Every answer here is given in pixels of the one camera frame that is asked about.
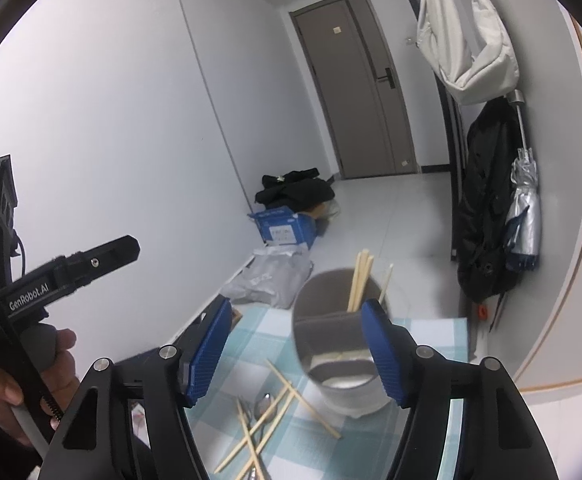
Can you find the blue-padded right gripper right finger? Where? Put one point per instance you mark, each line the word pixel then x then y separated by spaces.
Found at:
pixel 499 438

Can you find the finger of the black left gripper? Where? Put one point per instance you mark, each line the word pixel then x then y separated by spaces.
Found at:
pixel 85 267

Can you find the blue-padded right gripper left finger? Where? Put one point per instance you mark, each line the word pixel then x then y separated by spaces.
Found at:
pixel 94 439

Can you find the wooden chopstick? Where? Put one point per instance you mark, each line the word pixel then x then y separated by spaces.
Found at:
pixel 254 430
pixel 360 260
pixel 308 407
pixel 247 468
pixel 363 278
pixel 386 283
pixel 248 439

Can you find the silver metal spoon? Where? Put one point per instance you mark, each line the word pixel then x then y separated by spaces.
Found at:
pixel 260 409

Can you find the white shoulder bag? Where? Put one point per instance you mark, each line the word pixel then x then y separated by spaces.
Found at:
pixel 473 58

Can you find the person's left hand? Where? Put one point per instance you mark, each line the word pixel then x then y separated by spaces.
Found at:
pixel 60 379

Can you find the navy Jordan shoe box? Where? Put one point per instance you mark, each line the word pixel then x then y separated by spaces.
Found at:
pixel 139 422

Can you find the teal plaid tablecloth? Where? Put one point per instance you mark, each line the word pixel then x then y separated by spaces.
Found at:
pixel 258 352

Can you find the silver metal utensil holder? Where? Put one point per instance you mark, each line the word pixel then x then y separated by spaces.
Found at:
pixel 331 346

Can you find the grey plastic bag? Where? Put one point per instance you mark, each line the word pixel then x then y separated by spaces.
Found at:
pixel 273 277

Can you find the blue cardboard box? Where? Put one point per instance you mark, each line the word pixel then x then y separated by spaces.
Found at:
pixel 281 226

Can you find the silver folded umbrella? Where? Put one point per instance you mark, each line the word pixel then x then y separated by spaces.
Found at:
pixel 524 219

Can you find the black clothes pile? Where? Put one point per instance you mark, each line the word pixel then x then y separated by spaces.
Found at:
pixel 299 190

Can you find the black hanging jacket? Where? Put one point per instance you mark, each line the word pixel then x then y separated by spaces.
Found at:
pixel 493 141

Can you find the black framed glass door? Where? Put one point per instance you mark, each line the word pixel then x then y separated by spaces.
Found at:
pixel 453 132

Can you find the grey entrance door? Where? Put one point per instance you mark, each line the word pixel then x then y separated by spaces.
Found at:
pixel 358 90

